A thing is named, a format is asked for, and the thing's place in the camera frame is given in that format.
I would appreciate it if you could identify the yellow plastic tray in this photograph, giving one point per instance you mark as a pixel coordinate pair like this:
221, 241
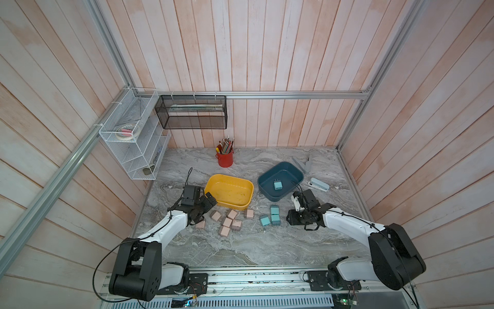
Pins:
230, 192

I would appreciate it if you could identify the teal plug top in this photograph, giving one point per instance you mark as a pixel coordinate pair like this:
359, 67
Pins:
274, 209

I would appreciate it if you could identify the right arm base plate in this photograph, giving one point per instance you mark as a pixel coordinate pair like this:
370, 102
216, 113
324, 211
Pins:
329, 280

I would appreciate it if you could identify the red pencil cup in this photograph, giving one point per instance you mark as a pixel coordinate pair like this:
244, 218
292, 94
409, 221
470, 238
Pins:
225, 152

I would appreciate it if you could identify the white wire wall shelf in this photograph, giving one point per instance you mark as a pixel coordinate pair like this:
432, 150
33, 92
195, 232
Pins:
141, 157

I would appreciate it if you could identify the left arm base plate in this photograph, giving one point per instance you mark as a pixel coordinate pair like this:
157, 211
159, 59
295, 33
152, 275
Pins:
196, 284

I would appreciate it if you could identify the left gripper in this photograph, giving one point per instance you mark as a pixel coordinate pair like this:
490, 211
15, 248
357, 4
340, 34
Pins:
208, 205

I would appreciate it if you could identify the teal plug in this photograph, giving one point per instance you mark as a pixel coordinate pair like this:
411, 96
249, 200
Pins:
265, 220
278, 185
275, 220
274, 209

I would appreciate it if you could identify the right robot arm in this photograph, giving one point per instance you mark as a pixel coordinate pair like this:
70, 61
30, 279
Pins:
394, 260

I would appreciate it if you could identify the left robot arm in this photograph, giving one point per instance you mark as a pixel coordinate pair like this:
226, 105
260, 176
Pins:
139, 272

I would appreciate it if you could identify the pink plug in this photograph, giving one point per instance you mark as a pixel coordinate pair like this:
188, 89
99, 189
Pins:
200, 225
216, 216
249, 214
232, 214
227, 222
236, 225
224, 231

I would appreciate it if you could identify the pink plug bottom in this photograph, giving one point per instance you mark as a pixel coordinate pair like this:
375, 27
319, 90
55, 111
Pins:
224, 231

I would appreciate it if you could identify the grey plastic clip tool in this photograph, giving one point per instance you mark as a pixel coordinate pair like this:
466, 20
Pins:
303, 164

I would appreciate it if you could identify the dark teal plastic tray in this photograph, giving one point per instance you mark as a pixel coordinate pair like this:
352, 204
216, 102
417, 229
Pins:
284, 171

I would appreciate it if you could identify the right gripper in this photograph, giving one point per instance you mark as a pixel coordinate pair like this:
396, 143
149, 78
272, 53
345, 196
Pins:
291, 217

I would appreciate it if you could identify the black mesh wall basket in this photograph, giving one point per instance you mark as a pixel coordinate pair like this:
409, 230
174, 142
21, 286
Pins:
192, 112

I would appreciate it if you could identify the tape roll on shelf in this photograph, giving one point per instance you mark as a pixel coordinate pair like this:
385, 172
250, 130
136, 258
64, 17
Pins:
127, 132

